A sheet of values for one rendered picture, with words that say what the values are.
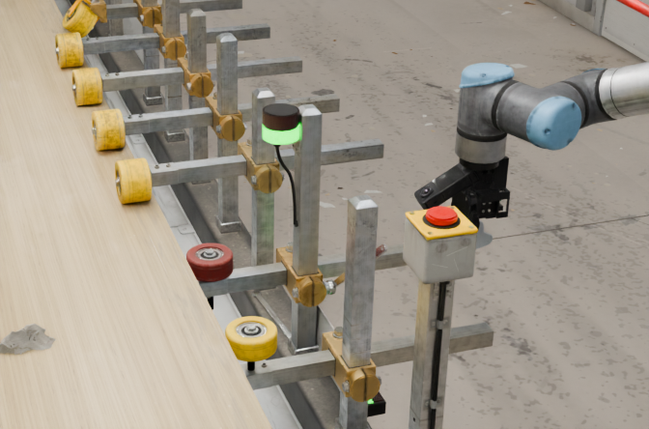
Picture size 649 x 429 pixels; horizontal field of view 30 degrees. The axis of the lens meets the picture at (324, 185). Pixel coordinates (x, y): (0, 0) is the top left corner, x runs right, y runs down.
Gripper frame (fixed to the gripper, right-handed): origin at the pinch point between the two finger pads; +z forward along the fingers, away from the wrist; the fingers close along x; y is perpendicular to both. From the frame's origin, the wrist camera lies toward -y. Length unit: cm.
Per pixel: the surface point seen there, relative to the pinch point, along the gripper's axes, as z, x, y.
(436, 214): -40, -55, -33
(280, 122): -34, -7, -38
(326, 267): -2.7, -1.6, -27.1
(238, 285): -1.7, -1.6, -43.4
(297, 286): -3.0, -7.0, -34.3
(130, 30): 36, 250, -13
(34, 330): -8, -16, -80
